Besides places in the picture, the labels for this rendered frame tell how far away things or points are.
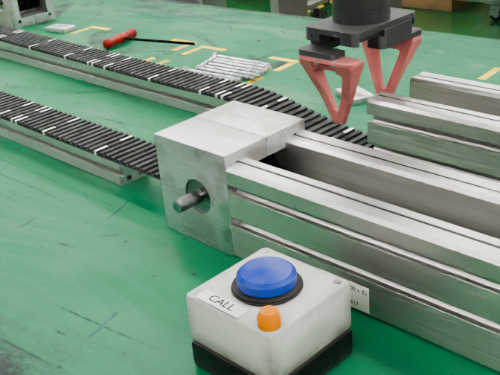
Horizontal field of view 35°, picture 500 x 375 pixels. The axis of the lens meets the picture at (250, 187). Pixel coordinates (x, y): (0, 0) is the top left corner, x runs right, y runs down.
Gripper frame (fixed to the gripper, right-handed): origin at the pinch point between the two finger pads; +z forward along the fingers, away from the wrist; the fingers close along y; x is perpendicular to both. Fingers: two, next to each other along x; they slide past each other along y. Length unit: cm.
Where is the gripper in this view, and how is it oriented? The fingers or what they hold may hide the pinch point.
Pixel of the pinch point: (362, 104)
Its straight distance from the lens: 84.4
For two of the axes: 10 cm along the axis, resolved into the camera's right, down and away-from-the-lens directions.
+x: -7.2, -2.5, 6.5
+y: 6.9, -3.6, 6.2
